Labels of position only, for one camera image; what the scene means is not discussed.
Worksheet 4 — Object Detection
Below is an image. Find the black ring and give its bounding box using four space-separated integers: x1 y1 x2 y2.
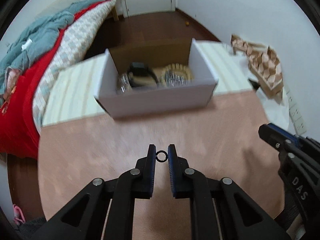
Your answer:
155 150 168 163

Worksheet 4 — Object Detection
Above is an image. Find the small silver chain bracelet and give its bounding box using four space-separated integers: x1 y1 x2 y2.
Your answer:
116 73 133 95

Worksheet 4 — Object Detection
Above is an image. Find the thick silver chain necklace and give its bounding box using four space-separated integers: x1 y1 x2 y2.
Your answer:
164 71 187 88

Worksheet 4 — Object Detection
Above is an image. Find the wooden bead bracelet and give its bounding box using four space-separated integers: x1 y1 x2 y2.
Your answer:
159 63 195 87

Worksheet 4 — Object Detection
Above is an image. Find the black smart watch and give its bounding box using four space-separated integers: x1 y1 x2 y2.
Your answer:
126 62 159 88

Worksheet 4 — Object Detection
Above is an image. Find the white cloth sheet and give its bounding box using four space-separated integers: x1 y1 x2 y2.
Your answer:
224 43 292 137

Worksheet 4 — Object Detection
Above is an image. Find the brown patterned scarf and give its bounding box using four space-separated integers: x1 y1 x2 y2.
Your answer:
231 34 284 98

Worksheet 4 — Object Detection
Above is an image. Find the white cardboard box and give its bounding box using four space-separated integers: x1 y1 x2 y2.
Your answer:
93 38 219 119

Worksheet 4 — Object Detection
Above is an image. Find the red bed blanket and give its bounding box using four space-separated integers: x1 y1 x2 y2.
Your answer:
1 2 100 159

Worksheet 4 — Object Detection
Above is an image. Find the teal quilt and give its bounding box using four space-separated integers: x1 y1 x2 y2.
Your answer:
1 0 107 94

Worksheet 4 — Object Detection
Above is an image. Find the white tissue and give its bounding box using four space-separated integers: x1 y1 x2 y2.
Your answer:
21 38 33 51

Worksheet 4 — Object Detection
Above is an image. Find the white wall socket strip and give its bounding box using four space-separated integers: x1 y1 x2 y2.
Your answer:
284 85 307 135

